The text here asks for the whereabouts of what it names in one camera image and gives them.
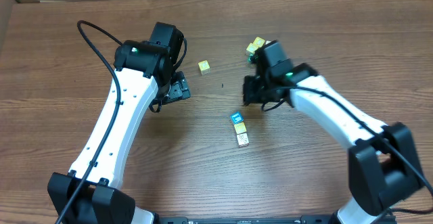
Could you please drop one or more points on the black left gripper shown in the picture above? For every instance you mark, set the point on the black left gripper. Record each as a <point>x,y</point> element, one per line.
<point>179,89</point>

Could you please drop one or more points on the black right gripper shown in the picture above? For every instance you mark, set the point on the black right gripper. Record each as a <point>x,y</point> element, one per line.
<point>250,91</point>

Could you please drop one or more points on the wooden block with E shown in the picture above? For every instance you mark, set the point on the wooden block with E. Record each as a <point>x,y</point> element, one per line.
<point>236,118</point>

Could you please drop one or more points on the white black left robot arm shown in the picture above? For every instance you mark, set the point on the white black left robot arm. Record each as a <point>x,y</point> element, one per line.
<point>145,76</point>

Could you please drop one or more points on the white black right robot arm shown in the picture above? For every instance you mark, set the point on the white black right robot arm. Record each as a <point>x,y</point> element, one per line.
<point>383,165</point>

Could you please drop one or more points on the yellow top wooden block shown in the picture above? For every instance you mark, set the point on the yellow top wooden block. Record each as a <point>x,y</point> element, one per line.
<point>204,67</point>

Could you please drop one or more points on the green Z wooden block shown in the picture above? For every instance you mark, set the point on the green Z wooden block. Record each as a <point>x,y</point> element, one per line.
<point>250,59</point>

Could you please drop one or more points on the pale yellow block front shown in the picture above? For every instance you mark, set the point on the pale yellow block front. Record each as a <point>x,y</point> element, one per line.
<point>251,48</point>

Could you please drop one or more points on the yellow block at back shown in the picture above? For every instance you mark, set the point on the yellow block at back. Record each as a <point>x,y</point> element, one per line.
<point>259,42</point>

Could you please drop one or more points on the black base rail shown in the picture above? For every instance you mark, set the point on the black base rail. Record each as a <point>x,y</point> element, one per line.
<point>304,219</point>

